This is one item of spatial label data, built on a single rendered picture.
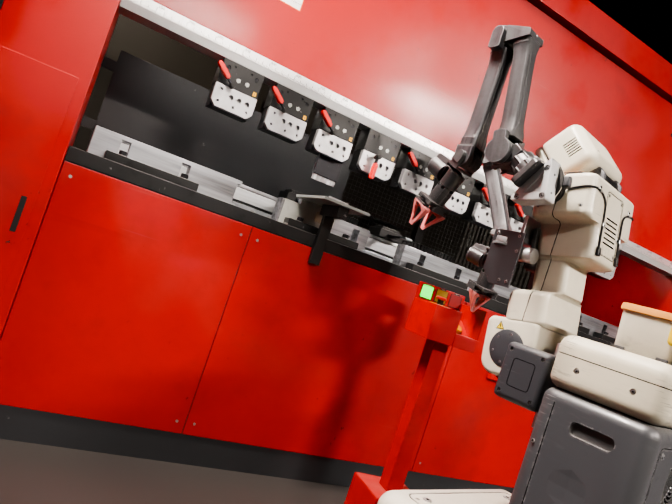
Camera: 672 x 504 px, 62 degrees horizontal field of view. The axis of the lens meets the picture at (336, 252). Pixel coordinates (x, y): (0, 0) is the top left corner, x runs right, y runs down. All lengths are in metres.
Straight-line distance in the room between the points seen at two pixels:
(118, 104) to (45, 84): 0.79
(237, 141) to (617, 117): 1.83
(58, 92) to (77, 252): 0.46
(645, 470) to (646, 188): 2.17
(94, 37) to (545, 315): 1.43
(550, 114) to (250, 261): 1.56
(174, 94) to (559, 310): 1.73
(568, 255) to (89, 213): 1.37
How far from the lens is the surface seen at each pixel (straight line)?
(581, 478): 1.34
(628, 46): 3.17
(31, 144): 1.72
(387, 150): 2.24
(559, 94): 2.83
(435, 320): 1.91
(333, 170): 2.16
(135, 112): 2.50
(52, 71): 1.74
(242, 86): 2.03
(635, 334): 1.49
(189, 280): 1.88
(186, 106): 2.53
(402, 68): 2.31
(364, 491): 2.07
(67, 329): 1.87
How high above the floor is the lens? 0.78
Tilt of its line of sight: 2 degrees up
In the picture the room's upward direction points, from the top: 19 degrees clockwise
